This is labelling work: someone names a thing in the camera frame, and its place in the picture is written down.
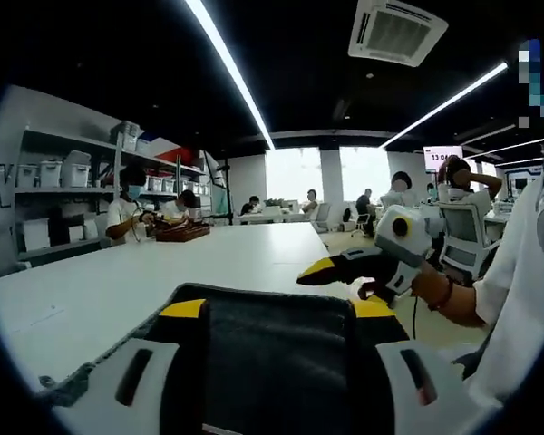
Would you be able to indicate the white cardboard box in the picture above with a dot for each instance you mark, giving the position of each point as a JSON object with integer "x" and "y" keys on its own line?
{"x": 36, "y": 233}

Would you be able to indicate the brown wooden tray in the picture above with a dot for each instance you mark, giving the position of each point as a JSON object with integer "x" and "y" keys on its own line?
{"x": 183, "y": 233}

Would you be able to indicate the person's right hand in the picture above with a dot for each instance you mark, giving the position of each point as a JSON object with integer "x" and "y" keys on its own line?
{"x": 428, "y": 287}

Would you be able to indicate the grey metal shelf rack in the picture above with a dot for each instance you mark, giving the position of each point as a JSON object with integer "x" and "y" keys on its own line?
{"x": 118, "y": 154}

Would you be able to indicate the black tripod stand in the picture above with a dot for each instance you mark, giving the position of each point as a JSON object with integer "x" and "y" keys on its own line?
{"x": 229, "y": 190}

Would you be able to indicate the white ceiling air conditioner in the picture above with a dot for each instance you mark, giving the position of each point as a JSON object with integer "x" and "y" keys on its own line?
{"x": 396, "y": 31}

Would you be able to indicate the operator in white shirt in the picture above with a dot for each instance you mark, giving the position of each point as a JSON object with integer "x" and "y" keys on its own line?
{"x": 517, "y": 299}

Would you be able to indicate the white mesh office chair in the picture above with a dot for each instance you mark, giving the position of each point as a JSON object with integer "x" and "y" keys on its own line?
{"x": 464, "y": 235}

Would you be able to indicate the short ceiling light strip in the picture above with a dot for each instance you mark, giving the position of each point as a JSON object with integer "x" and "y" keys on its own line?
{"x": 444, "y": 104}

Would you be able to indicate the long ceiling light strip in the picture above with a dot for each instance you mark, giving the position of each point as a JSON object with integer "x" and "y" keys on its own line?
{"x": 236, "y": 72}

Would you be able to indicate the row of white storage bins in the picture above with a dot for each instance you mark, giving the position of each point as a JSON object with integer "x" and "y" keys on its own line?
{"x": 74, "y": 174}

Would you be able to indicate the wall screen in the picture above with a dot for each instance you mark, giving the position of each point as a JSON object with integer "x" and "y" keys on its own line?
{"x": 440, "y": 158}

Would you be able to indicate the grey towel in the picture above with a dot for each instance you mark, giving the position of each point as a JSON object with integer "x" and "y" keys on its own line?
{"x": 276, "y": 353}

